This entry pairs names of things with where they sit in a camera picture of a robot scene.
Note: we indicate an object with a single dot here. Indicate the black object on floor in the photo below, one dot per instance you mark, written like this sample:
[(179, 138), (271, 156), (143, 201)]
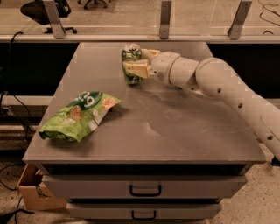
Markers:
[(275, 162)]

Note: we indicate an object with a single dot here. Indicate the upper grey drawer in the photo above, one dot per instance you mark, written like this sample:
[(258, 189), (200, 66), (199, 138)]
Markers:
[(143, 186)]

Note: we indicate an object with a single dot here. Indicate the green snack chip bag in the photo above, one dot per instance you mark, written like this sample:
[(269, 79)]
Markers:
[(80, 117)]

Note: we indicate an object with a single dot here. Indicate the brown cardboard box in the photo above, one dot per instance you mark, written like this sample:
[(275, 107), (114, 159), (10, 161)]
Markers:
[(35, 194)]

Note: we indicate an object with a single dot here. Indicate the right metal railing post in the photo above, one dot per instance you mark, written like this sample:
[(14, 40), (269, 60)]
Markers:
[(235, 30)]

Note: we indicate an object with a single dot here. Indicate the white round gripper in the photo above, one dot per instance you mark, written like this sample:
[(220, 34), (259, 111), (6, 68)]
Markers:
[(161, 67)]

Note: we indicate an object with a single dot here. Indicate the black office chair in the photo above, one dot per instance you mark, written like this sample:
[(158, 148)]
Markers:
[(35, 10)]

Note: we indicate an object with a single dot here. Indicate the middle metal railing post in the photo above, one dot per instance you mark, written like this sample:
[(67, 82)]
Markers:
[(165, 19)]

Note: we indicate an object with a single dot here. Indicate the grey drawer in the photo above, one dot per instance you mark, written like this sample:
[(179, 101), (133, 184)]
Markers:
[(143, 212), (143, 186)]

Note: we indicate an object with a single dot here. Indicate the crushed green soda can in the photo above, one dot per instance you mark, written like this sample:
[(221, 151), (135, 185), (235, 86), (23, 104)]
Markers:
[(131, 53)]

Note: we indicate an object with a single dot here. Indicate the metal railing post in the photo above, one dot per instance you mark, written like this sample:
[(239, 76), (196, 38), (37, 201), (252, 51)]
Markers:
[(165, 19), (54, 18), (235, 30)]

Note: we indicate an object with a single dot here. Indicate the left metal railing post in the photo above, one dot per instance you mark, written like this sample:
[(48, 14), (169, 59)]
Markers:
[(54, 18)]

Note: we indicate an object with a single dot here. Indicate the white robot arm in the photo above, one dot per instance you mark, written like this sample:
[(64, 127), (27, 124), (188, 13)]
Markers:
[(211, 77)]

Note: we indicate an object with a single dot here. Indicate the lower grey drawer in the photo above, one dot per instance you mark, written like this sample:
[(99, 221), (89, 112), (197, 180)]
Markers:
[(143, 212)]

